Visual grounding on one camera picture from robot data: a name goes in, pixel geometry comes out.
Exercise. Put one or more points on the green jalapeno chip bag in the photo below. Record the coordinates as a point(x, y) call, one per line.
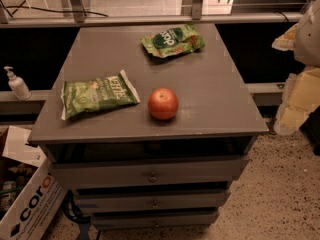
point(99, 94)

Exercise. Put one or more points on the white cardboard box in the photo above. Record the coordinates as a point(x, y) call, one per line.
point(30, 195)

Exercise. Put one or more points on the white pump bottle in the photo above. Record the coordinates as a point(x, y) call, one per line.
point(17, 85)

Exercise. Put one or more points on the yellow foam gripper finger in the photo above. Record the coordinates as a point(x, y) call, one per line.
point(301, 95)

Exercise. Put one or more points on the grey metal rail frame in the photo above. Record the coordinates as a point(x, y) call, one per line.
point(60, 13)

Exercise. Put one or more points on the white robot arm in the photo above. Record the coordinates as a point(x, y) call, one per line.
point(312, 18)

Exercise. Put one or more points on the brass middle drawer knob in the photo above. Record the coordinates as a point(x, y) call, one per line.
point(155, 205)

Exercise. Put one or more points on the green rice chip bag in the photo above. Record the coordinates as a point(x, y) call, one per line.
point(173, 41)

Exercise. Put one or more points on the brass top drawer knob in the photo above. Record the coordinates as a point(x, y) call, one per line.
point(152, 177)

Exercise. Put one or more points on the red apple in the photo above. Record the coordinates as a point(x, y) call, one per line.
point(163, 104)

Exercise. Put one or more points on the grey drawer cabinet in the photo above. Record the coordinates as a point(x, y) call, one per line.
point(105, 158)

